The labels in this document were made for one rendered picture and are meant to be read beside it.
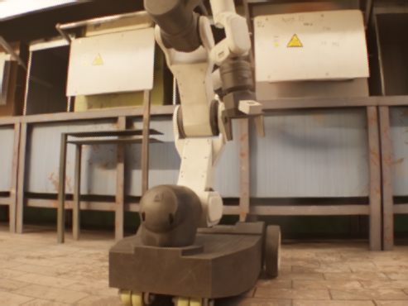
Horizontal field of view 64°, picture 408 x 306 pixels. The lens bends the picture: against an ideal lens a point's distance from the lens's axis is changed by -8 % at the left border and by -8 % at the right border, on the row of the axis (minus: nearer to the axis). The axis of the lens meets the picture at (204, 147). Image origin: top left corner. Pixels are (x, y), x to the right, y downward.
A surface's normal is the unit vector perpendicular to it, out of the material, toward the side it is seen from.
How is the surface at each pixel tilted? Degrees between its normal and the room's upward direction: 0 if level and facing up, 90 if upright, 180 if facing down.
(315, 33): 90
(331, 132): 90
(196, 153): 64
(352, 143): 90
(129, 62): 90
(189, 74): 122
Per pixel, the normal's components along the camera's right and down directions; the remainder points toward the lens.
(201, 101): -0.22, 0.44
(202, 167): -0.22, -0.54
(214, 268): 0.82, -0.06
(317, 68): -0.24, -0.11
